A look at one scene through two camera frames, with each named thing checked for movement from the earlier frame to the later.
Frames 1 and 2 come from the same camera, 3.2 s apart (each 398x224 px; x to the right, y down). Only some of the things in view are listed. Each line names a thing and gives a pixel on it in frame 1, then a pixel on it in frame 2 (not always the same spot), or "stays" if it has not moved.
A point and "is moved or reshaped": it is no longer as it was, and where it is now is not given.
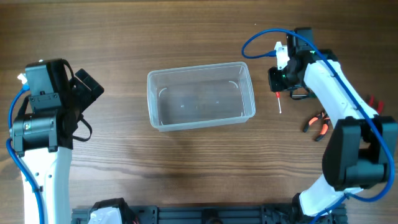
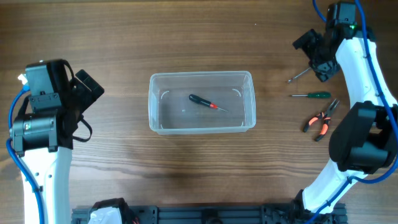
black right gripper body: (280, 79) to (321, 61)
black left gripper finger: (86, 89) stays
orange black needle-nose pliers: (325, 119) stays
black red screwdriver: (278, 96) to (195, 98)
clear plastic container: (201, 95) is moved or reshaped
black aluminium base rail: (251, 214) stays
